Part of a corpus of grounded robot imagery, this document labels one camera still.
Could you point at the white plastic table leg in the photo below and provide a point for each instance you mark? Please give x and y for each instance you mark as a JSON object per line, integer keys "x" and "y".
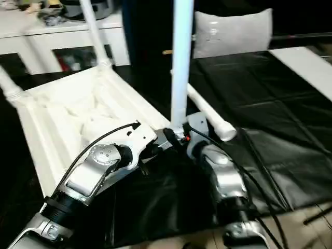
{"x": 9, "y": 85}
{"x": 181, "y": 57}
{"x": 212, "y": 116}
{"x": 93, "y": 31}

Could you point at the white plastic table top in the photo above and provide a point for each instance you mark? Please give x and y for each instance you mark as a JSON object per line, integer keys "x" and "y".
{"x": 62, "y": 114}

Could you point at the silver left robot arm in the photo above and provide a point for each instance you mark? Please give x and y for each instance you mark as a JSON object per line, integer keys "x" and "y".
{"x": 88, "y": 176}

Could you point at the small yellow label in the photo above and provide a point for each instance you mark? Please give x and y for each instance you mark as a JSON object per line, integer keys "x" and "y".
{"x": 167, "y": 52}

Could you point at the black work mat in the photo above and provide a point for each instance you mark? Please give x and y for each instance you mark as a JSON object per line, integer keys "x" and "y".
{"x": 280, "y": 135}

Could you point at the black cabinet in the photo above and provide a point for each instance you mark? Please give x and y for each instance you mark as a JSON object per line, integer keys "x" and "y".
{"x": 150, "y": 26}

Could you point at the grey cushion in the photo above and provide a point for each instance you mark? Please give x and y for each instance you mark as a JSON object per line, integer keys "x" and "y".
{"x": 233, "y": 33}

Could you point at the white board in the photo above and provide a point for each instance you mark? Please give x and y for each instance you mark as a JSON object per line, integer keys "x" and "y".
{"x": 306, "y": 70}

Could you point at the white cabinet with glass doors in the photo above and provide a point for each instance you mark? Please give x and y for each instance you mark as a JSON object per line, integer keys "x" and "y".
{"x": 62, "y": 39}

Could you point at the black metal bench leg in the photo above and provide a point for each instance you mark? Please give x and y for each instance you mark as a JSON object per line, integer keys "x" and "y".
{"x": 317, "y": 215}

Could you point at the dark gear on cabinet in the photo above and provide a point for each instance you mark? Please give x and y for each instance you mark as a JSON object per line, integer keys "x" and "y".
{"x": 88, "y": 8}

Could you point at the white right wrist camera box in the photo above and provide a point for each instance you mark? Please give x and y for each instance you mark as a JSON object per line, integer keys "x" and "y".
{"x": 197, "y": 122}

